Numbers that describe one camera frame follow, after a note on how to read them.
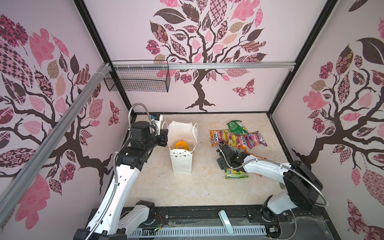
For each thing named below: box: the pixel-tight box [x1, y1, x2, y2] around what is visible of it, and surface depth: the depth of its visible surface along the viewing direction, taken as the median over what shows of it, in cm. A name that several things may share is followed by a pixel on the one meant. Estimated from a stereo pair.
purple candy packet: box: [246, 130, 268, 150], surface depth 102 cm
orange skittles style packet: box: [210, 130, 219, 147], surface depth 105 cm
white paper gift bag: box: [162, 120, 198, 174], surface depth 83 cm
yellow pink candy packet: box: [228, 133, 248, 150], surface depth 100 cm
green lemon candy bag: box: [224, 168, 249, 179], surface depth 87 cm
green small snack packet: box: [226, 120, 244, 135], surface depth 109 cm
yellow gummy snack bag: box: [175, 139, 190, 151], surface depth 89 cm
